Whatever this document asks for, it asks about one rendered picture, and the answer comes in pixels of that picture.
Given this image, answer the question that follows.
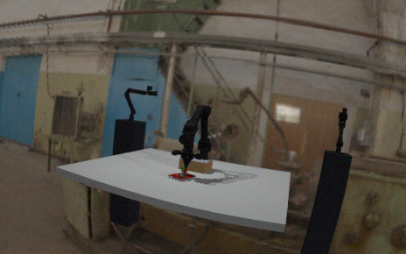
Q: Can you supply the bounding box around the red circuit board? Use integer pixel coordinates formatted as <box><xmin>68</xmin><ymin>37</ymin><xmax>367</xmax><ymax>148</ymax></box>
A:
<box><xmin>168</xmin><ymin>166</ymin><xmax>196</xmax><ymax>181</ymax></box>

